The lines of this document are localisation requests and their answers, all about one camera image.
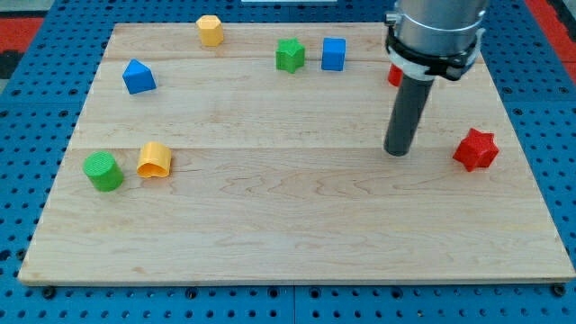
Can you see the yellow heart block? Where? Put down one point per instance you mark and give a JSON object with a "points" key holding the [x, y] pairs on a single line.
{"points": [[154, 160]]}

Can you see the red block behind arm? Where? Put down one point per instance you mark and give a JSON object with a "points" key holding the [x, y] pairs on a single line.
{"points": [[395, 75]]}

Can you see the green star block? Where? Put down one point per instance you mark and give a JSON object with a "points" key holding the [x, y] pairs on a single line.
{"points": [[289, 55]]}

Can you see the red star block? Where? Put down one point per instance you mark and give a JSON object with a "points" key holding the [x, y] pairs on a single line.
{"points": [[476, 150]]}

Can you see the blue triangular prism block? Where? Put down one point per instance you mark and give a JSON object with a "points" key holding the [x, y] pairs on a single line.
{"points": [[138, 78]]}

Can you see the green cylinder block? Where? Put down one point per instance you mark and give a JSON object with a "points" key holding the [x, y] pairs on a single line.
{"points": [[103, 171]]}

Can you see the wooden board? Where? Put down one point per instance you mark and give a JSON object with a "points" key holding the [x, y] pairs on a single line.
{"points": [[280, 178]]}

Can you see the yellow hexagon block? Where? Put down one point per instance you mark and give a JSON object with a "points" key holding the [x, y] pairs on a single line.
{"points": [[210, 30]]}

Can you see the blue cube block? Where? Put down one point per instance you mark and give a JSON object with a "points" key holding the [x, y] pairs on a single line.
{"points": [[333, 54]]}

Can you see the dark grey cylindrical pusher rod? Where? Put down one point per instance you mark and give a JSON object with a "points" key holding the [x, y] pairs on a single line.
{"points": [[407, 110]]}

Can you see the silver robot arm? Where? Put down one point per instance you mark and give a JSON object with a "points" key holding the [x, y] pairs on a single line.
{"points": [[439, 27]]}

